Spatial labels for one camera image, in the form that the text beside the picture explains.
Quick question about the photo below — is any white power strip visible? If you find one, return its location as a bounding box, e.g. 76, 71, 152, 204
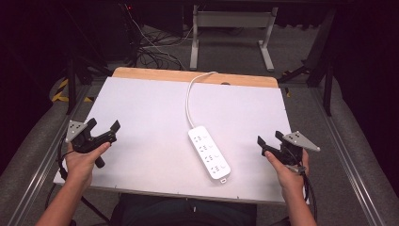
187, 125, 232, 186

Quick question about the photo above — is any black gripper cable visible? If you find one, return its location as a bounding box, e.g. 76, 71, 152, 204
300, 170, 319, 222
43, 133, 111, 226

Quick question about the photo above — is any person's left hand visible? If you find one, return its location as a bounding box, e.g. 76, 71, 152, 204
64, 141, 112, 189

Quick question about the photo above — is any thin white floor cable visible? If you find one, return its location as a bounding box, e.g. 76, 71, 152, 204
126, 8, 194, 72

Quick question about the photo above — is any black metal stand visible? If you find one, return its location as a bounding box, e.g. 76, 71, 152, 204
277, 8, 337, 118
60, 46, 112, 116

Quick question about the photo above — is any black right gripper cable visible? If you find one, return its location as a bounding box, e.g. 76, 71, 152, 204
300, 170, 319, 222

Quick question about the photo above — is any aluminium rail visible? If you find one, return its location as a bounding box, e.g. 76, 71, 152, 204
309, 87, 388, 226
5, 84, 92, 226

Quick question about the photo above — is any white metal table frame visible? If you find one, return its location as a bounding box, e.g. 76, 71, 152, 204
188, 4, 279, 73

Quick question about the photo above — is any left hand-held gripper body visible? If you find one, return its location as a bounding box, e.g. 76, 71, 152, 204
65, 120, 118, 170

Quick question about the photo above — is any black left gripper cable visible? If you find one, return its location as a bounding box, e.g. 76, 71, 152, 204
43, 133, 111, 226

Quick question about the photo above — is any person's right hand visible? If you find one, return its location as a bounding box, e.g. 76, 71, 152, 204
263, 150, 311, 200

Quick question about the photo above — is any person's dark trousers lap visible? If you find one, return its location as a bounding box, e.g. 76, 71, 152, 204
108, 193, 259, 226

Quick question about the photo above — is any white board sheet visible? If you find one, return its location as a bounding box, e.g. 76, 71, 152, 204
52, 76, 311, 206

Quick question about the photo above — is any yellow black hazard tape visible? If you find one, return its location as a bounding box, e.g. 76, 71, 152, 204
51, 78, 95, 104

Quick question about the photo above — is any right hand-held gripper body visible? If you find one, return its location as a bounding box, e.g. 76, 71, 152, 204
265, 130, 322, 174

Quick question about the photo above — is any white power strip cable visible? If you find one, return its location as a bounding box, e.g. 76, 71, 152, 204
184, 71, 219, 130

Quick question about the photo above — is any tangle of black floor cables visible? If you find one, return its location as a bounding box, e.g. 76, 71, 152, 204
134, 24, 201, 72

